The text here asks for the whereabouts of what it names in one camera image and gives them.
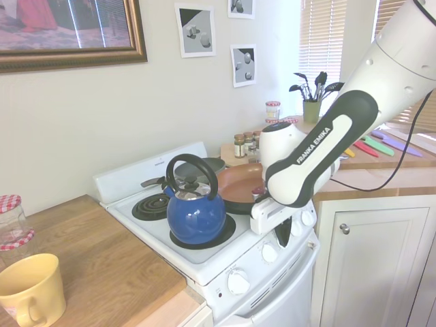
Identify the small grey red-capped cylinder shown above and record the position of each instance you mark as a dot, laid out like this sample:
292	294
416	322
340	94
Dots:
257	193

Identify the black kitchen tongs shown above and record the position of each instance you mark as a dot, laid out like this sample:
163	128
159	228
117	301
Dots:
320	83

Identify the green knife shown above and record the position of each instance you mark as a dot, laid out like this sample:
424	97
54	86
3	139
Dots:
378	145

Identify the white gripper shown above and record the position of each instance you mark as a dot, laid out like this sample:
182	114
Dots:
265	214

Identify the white burner knob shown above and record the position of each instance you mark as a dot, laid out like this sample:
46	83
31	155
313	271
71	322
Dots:
269	253
307	217
296	227

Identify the black kitchen spoon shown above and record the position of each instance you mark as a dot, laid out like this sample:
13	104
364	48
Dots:
295	88

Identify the spice jar with brown lid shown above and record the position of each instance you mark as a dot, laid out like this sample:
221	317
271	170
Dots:
239	146
257	138
249	141

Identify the white cabinet with wooden top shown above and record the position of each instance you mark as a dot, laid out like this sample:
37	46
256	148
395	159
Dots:
102	255

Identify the glass jar red checkered lid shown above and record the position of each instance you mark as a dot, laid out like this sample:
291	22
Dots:
272	109
12	214
17	252

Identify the yellow ceramic mug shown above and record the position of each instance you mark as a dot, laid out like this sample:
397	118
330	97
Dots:
30	286

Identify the purple knife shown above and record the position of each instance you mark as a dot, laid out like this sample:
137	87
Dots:
398	144

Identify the gold framed painting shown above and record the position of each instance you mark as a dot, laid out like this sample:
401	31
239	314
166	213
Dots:
68	24

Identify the black kitchen spatula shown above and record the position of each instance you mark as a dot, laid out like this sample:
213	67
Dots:
303	80

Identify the white electric stove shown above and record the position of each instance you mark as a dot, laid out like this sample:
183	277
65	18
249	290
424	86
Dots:
204	262

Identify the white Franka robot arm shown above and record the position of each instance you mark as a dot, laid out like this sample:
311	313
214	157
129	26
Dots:
391	68

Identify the black coil burner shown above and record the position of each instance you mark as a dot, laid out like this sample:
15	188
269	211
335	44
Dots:
150	206
230	227

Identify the white oven temperature knob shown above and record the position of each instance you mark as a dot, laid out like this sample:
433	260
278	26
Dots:
238	282

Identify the grey frying pan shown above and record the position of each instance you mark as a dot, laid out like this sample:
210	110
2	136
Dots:
215	164

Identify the white cabinet with panel door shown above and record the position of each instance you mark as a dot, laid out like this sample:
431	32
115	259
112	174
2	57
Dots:
374	255

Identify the large grey shapes paper print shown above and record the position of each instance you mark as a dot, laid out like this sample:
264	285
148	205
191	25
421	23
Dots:
195	30

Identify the copper frying pan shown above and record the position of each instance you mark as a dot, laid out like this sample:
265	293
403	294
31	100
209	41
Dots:
238	185

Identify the red knife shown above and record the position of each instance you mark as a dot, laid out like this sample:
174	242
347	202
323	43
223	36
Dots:
366	148

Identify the yellow knife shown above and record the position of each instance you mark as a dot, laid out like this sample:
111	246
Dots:
349	152

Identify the silver cabinet door knob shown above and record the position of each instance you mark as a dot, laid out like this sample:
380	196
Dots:
345	229

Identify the black slotted spoon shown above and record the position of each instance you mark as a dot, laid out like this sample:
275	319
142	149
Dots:
334	86

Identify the green utensil holder cup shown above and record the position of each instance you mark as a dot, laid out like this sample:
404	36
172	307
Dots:
311	111

